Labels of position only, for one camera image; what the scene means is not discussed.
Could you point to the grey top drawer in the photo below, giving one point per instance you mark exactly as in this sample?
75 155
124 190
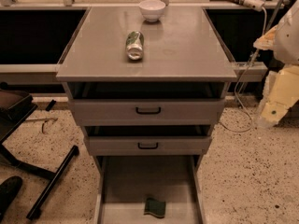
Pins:
89 112

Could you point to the black top drawer handle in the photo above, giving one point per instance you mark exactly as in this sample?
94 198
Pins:
148 111

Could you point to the black middle drawer handle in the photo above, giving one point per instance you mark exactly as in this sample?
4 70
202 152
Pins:
147 146

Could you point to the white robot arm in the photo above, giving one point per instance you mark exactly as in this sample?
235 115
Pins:
286 44

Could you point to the black drawer handle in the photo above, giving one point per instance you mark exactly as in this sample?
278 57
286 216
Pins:
147 146
148 111

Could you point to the white ceramic bowl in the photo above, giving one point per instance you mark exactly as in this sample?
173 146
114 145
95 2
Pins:
152 10

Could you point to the grey drawer cabinet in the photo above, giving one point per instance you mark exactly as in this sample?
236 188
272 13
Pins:
182 59

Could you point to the green soda can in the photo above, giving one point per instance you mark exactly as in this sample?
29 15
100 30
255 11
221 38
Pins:
134 45

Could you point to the green sponge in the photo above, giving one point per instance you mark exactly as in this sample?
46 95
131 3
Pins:
155 208

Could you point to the grey drawer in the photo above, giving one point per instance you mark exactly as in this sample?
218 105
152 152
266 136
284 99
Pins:
89 112
122 140
126 182

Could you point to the black shoe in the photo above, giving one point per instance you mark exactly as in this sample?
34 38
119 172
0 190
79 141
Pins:
8 192

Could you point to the grey bottom drawer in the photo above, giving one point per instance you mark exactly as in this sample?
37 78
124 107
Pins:
126 182

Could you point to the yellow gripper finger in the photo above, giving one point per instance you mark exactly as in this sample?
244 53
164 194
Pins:
266 41
280 93

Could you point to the grey middle drawer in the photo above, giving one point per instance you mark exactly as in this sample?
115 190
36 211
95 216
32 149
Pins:
122 140

